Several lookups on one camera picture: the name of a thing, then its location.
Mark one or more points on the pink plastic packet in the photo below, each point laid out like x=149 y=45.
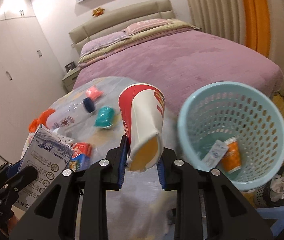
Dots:
x=93 y=93

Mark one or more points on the orange plastic bag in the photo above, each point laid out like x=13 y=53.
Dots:
x=40 y=120

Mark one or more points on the beige bedside table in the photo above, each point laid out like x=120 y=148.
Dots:
x=70 y=78

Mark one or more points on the orange cup in basket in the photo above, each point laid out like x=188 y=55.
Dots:
x=231 y=161

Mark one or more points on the pink pillow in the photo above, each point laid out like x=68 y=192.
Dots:
x=145 y=25

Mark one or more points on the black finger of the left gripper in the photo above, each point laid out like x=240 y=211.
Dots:
x=18 y=182

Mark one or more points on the black bin with tissues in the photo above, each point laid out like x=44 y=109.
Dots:
x=272 y=193

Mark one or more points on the light blue plastic basket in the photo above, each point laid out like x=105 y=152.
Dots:
x=222 y=110

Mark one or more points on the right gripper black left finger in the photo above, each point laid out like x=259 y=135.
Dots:
x=76 y=196

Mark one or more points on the red white paper cup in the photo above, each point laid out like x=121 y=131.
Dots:
x=142 y=108

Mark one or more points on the white packet in basket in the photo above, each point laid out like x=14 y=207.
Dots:
x=215 y=154

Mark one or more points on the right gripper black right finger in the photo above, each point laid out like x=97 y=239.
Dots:
x=208 y=205

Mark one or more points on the beige padded headboard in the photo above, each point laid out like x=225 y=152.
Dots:
x=118 y=19

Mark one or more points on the orange curtain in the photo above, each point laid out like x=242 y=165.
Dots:
x=258 y=28

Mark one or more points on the clear plastic bottle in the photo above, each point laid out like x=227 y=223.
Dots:
x=68 y=116

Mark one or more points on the bed with purple blanket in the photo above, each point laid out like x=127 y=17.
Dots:
x=178 y=60

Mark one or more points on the black photo frame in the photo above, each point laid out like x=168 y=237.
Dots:
x=70 y=66

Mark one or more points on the teal crumpled wrapper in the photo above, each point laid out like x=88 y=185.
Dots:
x=105 y=117

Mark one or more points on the red snack box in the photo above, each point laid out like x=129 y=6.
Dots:
x=80 y=159

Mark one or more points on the scale pattern tablecloth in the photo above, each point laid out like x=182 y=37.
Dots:
x=140 y=209

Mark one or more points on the white blue milk carton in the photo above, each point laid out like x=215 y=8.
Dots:
x=49 y=155

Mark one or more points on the purple pillow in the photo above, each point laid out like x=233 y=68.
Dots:
x=103 y=42

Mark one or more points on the white wardrobe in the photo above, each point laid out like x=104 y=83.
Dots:
x=30 y=75

